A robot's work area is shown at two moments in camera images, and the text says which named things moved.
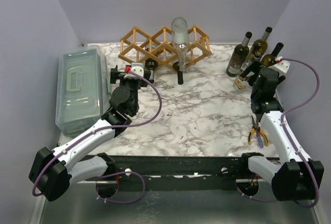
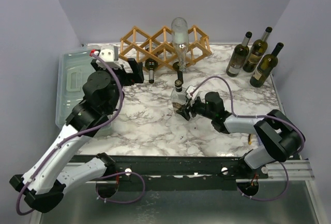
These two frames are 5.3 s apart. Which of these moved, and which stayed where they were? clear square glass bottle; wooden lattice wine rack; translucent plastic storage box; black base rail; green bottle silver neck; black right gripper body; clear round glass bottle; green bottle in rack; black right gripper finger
Moved: black right gripper body; black right gripper finger; clear square glass bottle
Stayed: green bottle silver neck; wooden lattice wine rack; clear round glass bottle; black base rail; green bottle in rack; translucent plastic storage box
